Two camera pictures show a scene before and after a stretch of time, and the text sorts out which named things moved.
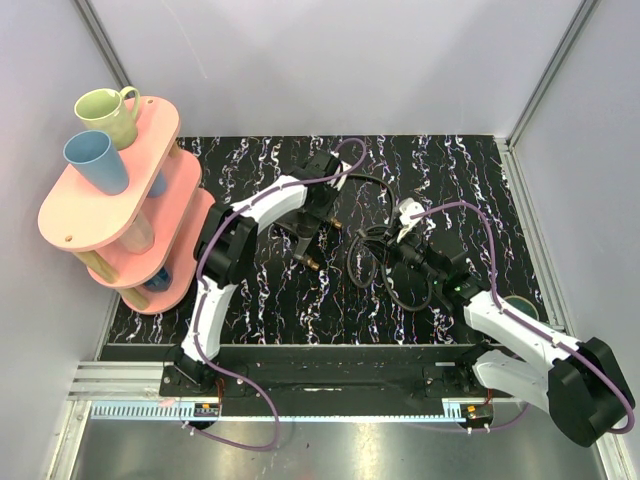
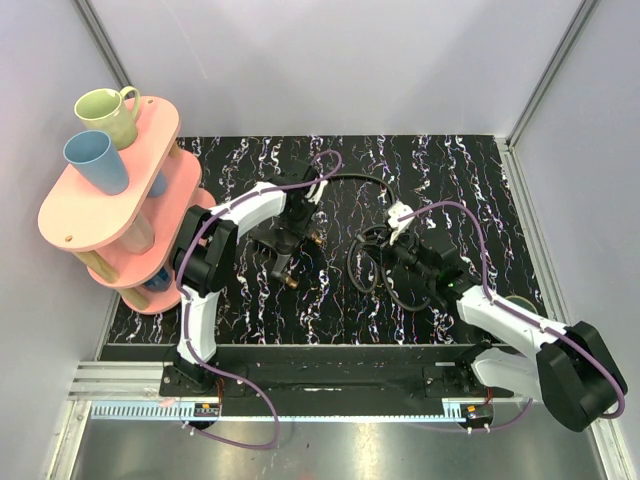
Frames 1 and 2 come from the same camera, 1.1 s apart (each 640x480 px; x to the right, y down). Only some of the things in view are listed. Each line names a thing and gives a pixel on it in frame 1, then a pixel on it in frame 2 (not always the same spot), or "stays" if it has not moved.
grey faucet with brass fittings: x=304 y=227 -> x=282 y=240
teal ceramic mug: x=523 y=305 stays
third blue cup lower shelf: x=160 y=281 stays
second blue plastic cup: x=159 y=185 stays
